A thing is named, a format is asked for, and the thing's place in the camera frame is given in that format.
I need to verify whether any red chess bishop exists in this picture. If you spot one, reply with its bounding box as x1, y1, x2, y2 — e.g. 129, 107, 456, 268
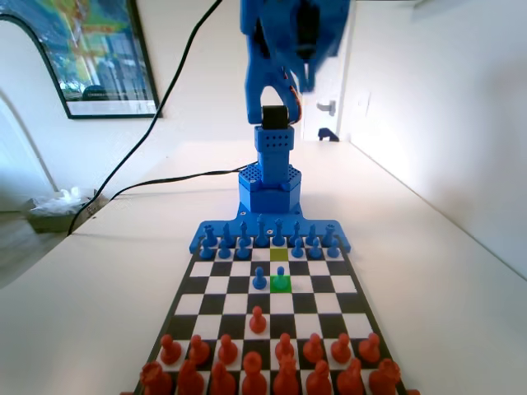
305, 360, 333, 395
209, 360, 238, 395

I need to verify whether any red chess knight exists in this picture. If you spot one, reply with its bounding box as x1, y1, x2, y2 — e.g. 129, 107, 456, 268
336, 357, 366, 395
176, 358, 206, 395

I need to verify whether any red chess queen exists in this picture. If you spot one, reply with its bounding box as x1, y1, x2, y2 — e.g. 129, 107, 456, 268
272, 354, 301, 395

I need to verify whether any clear plastic bag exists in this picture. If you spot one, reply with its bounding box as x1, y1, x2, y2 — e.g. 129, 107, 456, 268
30, 185, 94, 217

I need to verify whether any white door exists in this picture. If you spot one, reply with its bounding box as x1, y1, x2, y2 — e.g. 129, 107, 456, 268
301, 61, 351, 143

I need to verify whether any black and white chessboard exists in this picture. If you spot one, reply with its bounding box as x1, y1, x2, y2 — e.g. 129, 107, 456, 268
130, 246, 409, 395

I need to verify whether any cardboard box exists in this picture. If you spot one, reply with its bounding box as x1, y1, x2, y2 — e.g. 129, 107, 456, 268
24, 188, 102, 235

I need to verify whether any long black cable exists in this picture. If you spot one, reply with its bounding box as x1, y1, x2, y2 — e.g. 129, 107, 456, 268
65, 0, 223, 238

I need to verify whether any black power cable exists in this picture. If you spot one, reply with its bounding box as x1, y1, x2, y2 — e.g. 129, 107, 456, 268
92, 164, 259, 217

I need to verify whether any orange servo wire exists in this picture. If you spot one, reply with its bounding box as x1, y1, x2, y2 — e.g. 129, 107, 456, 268
283, 69, 305, 125

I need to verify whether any red chess pawn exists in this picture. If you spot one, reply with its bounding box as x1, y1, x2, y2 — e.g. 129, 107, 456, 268
357, 332, 382, 364
274, 332, 296, 361
217, 333, 239, 365
159, 333, 182, 365
330, 332, 352, 364
249, 305, 268, 334
302, 332, 324, 363
188, 334, 211, 367

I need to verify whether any framed map poster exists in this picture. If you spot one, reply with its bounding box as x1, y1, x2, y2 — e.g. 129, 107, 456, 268
0, 0, 164, 121

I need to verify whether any red chess rook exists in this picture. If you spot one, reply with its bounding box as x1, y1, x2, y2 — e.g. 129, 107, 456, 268
368, 357, 403, 395
139, 360, 174, 395

